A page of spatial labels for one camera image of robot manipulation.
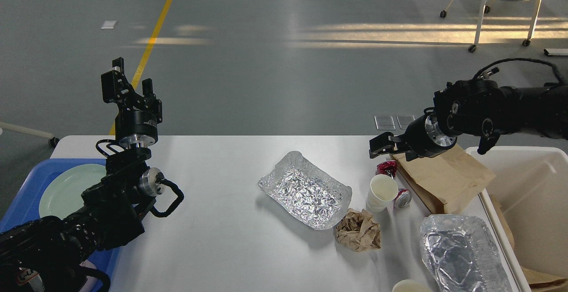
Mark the crumpled foil under arm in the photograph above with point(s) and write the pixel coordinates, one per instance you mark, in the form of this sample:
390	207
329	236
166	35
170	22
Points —
461	254

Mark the white paper cup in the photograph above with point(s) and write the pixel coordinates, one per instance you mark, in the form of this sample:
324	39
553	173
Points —
382	191

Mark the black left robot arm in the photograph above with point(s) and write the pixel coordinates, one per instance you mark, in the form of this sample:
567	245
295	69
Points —
47	254

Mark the blue plastic tray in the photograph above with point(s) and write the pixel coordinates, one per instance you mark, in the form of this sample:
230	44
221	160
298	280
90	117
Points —
26	207

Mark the light green plate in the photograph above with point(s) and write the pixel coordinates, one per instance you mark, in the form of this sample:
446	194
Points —
63	195

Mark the white plastic bin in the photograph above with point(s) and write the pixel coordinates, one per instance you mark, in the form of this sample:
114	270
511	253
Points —
526	207

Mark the crumpled brown paper ball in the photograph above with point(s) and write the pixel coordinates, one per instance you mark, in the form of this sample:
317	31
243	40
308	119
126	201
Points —
358	231

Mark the brown paper in bin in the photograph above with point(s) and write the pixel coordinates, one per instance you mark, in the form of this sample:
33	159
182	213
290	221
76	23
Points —
538	281

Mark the crushed red soda can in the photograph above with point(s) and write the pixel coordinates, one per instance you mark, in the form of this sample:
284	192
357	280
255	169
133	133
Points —
403	197

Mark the white leg with caster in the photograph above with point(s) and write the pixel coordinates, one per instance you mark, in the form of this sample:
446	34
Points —
52	139

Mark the white bar on floor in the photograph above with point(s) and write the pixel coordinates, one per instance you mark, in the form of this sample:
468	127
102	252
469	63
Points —
556	52

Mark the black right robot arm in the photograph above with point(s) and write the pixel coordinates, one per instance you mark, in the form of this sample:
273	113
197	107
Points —
481	108

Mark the white cup bottom edge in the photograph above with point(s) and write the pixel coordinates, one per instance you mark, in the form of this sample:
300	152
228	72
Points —
409	285

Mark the pink mug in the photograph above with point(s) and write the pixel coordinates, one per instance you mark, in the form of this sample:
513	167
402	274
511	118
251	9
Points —
90	281

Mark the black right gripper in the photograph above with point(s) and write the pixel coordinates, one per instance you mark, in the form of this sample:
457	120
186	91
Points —
422	138

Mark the brown paper bag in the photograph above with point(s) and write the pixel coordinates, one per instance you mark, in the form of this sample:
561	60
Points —
447	183

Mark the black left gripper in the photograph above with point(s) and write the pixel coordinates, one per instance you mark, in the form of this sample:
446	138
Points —
133	128

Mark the aluminium foil tray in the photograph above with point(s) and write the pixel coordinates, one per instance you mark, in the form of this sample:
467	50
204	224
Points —
306	192

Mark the white paper on floor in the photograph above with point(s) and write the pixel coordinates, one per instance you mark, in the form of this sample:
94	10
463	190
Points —
109	24

